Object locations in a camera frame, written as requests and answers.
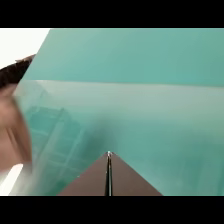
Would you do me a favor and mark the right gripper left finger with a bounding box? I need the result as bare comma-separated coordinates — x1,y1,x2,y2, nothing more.
57,151,110,197

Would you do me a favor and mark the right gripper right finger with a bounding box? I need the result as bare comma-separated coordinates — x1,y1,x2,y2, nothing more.
108,151,164,197

